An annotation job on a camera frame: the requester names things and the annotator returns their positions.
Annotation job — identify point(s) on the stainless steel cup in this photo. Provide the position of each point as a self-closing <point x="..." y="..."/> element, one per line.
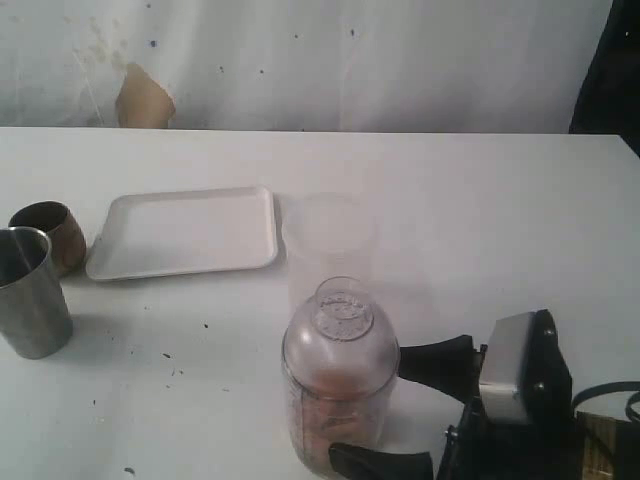
<point x="35" y="320"/>

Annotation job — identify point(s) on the white rectangular tray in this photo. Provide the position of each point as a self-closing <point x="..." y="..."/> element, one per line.
<point x="182" y="233"/>

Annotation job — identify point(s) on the white backdrop sheet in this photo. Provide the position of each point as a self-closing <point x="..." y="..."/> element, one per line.
<point x="366" y="66"/>

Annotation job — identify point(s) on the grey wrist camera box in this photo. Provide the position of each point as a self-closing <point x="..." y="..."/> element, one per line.
<point x="524" y="379"/>

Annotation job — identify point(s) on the translucent plastic container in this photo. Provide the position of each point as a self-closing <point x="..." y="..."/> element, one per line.
<point x="326" y="235"/>

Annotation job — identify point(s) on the gold coins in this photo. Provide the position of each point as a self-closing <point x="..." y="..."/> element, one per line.
<point x="314" y="423"/>

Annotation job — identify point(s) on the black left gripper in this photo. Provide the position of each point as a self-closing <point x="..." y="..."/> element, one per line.
<point x="476" y="448"/>

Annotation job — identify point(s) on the clear plastic shaker tumbler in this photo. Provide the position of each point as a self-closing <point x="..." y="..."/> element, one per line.
<point x="365" y="376"/>

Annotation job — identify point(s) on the dark curtain at right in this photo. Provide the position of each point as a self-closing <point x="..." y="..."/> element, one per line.
<point x="608" y="101"/>

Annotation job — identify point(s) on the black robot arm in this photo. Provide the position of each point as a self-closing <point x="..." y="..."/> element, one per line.
<point x="592" y="435"/>

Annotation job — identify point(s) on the clear dome lid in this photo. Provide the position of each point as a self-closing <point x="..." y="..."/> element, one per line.
<point x="340" y="344"/>

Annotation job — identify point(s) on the brown wooden cup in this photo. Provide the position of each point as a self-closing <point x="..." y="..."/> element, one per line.
<point x="56" y="220"/>

